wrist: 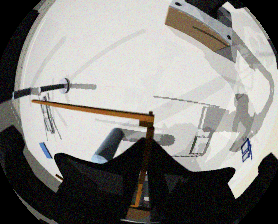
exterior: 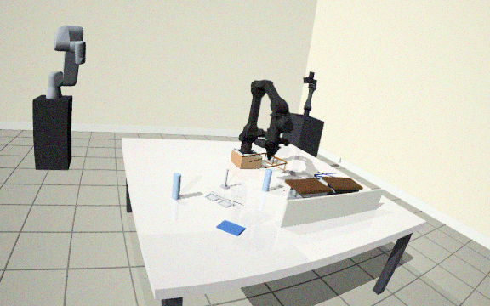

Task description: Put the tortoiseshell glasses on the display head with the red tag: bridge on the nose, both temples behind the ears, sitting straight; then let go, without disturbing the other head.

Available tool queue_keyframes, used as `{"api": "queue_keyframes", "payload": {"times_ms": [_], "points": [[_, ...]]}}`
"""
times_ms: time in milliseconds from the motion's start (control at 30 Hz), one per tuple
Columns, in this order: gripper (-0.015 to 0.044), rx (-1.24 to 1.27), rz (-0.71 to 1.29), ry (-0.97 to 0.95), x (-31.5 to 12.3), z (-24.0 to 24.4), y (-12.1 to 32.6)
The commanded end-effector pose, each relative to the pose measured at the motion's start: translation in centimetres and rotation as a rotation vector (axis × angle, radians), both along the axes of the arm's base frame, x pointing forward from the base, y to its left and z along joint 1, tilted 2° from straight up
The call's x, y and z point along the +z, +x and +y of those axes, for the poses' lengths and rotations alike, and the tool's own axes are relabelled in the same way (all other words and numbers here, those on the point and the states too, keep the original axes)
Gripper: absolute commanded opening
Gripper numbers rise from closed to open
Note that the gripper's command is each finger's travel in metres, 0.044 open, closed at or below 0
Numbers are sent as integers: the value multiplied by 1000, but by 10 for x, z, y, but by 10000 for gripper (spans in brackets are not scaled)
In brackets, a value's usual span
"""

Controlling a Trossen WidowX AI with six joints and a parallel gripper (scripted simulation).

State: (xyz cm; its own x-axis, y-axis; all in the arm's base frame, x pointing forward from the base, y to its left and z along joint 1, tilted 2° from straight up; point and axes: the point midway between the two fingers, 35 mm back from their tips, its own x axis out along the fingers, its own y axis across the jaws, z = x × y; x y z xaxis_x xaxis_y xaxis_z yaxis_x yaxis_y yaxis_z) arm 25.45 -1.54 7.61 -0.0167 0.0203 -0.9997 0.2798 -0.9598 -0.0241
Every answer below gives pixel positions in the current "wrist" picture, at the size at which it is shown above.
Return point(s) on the dark blue glasses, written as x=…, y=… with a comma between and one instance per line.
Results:
x=246, y=147

